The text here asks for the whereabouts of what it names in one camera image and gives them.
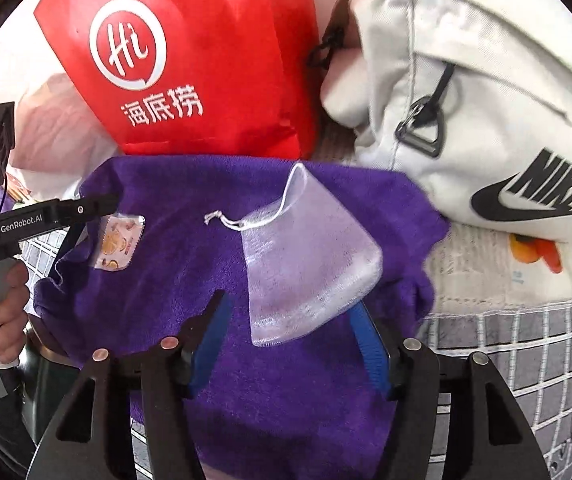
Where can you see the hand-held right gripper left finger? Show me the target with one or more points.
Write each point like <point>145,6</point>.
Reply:
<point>210,345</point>

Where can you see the red paper bag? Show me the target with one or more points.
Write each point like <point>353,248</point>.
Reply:
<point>215,35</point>

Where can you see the purple towel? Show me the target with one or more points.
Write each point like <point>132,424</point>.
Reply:
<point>175,260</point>

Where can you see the grey checked bed sheet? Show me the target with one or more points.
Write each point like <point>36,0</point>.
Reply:
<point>516,350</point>

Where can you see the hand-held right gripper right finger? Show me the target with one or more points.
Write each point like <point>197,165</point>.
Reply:
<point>371,355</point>

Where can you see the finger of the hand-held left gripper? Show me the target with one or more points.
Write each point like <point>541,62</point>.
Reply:
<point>73,242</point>
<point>93,206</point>

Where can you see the white backpack with black logo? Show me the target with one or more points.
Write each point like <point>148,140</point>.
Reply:
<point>491,60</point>

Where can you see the white orange print cloth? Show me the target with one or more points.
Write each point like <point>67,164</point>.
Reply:
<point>491,270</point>

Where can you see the white plastic bag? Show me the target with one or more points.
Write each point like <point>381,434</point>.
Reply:
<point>50,125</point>

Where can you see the small orange print sachet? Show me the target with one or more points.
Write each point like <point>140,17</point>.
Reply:
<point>115,245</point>

